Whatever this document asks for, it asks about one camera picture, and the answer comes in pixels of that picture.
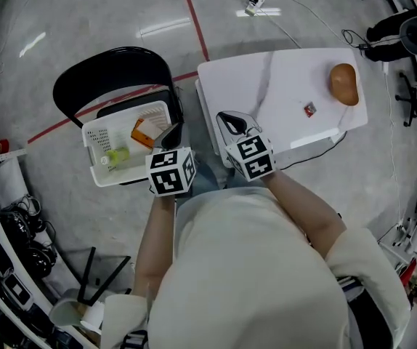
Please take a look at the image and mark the black folding chair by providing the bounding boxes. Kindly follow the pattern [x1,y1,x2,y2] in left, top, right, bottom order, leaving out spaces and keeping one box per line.
[52,47,185,187]

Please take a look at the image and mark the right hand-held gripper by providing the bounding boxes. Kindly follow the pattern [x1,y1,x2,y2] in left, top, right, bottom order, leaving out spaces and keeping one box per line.
[216,111,277,183]

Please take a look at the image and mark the white marble table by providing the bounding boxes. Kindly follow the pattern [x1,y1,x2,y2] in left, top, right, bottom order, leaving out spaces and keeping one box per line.
[195,47,369,169]

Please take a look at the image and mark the pile of black headsets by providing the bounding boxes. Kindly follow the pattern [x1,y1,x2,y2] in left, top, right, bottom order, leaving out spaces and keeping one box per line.
[0,198,57,276]

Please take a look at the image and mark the person's cream shirt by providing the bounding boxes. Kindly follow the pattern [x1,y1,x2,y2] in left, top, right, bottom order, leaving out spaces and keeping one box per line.
[101,187,413,349]

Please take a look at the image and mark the orange tissue packet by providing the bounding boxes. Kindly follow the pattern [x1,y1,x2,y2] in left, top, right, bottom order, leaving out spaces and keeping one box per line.
[130,118,164,148]

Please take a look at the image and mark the brown wooden bowl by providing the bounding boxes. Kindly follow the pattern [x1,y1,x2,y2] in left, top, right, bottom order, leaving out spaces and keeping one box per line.
[329,63,360,106]

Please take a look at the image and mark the green drink bottle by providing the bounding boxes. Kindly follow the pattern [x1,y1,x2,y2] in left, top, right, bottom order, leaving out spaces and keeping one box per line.
[100,147,131,167]

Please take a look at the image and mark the small white appliance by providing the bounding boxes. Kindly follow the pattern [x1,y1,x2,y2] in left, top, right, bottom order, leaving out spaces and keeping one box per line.
[79,300,106,334]

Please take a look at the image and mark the person's right forearm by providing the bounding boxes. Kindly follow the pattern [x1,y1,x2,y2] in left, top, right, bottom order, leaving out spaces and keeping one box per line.
[262,169,347,261]

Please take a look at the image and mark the person's blue jeans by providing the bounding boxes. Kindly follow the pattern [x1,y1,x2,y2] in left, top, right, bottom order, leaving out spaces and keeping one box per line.
[190,160,238,199]

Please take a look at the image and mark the person's left forearm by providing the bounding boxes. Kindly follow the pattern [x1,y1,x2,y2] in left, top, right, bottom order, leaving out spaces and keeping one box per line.
[134,194,179,296]

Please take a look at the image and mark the overturned black-legged stool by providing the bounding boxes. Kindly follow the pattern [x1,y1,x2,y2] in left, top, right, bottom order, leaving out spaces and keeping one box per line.
[48,246,133,337]

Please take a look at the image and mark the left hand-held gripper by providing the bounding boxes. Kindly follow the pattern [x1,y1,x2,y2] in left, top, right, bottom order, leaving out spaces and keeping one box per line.
[145,124,198,198]

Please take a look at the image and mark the white power strip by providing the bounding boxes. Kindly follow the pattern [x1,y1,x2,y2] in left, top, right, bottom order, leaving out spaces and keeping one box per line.
[244,0,266,16]

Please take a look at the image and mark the white perforated basket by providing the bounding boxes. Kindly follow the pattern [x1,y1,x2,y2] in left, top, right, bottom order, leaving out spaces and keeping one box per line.
[81,100,175,188]

